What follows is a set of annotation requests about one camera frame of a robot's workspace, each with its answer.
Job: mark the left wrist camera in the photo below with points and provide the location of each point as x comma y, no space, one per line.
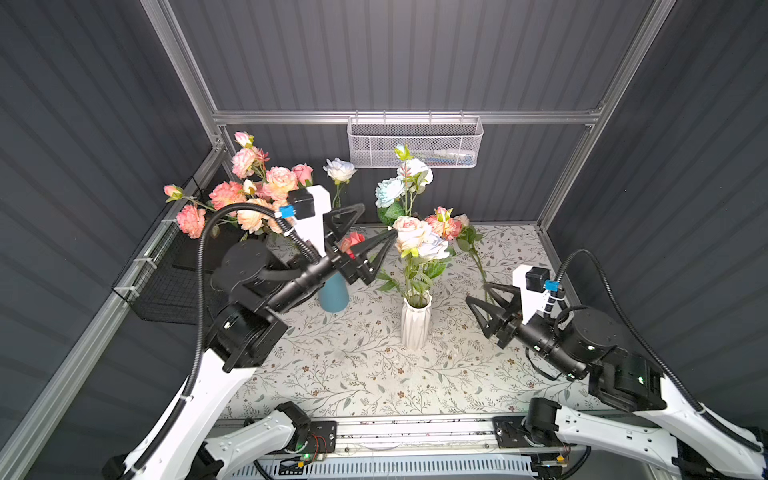
305,212

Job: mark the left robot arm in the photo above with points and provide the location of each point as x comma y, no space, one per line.
238,325

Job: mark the black wire basket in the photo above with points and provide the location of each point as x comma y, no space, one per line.
162,283

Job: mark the floral table mat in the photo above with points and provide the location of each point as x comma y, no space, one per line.
353,363

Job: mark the pink spray rose stem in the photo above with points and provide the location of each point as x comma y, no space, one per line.
192,217

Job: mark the cream double peony stem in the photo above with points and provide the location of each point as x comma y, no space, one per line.
255,222

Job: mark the pile of artificial flowers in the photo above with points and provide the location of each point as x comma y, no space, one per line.
468,240

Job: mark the white ribbed vase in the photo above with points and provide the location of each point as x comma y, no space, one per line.
415,322

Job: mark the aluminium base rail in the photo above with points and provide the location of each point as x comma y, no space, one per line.
430,436

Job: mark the white wire basket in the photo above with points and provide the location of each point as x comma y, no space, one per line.
440,141

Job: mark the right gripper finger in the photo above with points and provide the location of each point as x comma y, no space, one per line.
489,317
507,297

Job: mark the pink multi-bloom rose stem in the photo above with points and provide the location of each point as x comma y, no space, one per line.
249,160

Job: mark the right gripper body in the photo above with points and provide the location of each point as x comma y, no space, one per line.
508,327

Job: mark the cream pink peony stem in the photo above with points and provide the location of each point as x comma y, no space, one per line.
411,234

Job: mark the blue ceramic vase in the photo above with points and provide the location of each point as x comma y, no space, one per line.
333,297

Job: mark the coral spray rose stem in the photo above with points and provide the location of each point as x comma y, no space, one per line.
444,224

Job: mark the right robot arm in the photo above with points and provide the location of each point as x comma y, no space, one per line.
683,437

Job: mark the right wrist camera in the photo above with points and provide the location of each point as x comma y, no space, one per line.
539,293

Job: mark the coral red rose stem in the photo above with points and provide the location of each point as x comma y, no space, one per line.
348,242

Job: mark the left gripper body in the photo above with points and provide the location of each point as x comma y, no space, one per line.
346,269

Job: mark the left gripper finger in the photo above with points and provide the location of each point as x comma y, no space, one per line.
381,243
339,221

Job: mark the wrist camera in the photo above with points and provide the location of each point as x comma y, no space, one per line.
305,212
539,293

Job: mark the white green flower stem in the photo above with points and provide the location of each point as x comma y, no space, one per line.
395,197

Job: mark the pale blue white rose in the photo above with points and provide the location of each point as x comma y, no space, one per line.
433,254

